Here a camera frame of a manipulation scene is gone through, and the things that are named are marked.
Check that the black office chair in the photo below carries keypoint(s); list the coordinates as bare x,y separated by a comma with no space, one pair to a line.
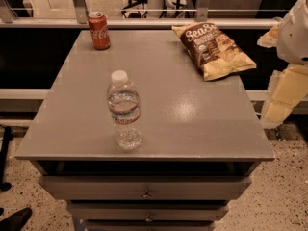
135,9

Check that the clear water bottle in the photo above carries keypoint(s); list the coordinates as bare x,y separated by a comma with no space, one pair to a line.
124,104

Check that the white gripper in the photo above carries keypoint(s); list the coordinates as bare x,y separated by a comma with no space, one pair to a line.
294,38

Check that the grey drawer cabinet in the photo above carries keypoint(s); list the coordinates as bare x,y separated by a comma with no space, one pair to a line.
190,127

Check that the red cola can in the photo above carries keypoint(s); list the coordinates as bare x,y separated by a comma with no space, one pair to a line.
99,30

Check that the top drawer with knob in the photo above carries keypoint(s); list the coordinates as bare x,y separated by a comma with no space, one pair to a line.
145,187

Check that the black stand leg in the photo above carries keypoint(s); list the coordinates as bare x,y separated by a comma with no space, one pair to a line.
7,137

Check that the black shoe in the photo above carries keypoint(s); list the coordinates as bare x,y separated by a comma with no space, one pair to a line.
16,221

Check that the brown chip bag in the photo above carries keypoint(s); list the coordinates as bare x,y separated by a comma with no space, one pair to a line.
213,52

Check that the drawer with knob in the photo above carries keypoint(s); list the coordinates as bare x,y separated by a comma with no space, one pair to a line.
143,211
145,187

